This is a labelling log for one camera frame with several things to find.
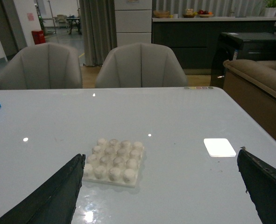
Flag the wicker basket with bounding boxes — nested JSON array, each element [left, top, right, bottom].
[[153, 10, 170, 18]]

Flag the dark kitchen counter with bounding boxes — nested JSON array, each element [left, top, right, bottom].
[[152, 16, 276, 70]]

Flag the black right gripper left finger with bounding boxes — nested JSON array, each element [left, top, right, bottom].
[[0, 154, 85, 224]]

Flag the fruit plate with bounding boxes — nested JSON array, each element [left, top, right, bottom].
[[197, 10, 214, 18]]

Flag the snack bowl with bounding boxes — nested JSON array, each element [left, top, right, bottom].
[[183, 8, 197, 18]]

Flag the beige sofa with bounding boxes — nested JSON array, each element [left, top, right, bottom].
[[223, 59, 276, 140]]

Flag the white studded base plate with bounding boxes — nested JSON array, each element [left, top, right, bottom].
[[83, 138, 144, 188]]

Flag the right grey armchair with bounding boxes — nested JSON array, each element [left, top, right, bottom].
[[95, 43, 188, 88]]

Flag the white drawer cabinet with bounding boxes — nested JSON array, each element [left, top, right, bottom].
[[114, 0, 152, 47]]

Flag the grey armchair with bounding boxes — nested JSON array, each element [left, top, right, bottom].
[[95, 43, 188, 88], [0, 42, 83, 90]]

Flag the white potted plant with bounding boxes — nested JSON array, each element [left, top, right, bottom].
[[262, 0, 276, 17]]

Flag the left grey armchair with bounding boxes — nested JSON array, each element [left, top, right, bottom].
[[0, 42, 83, 90]]

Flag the black appliance box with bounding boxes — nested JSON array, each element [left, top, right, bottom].
[[210, 32, 276, 88]]

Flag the grey curtain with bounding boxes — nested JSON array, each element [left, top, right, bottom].
[[79, 0, 117, 66]]

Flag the red box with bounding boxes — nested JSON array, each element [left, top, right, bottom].
[[31, 30, 46, 44]]

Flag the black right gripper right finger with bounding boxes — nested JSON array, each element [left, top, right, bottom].
[[237, 149, 276, 224]]

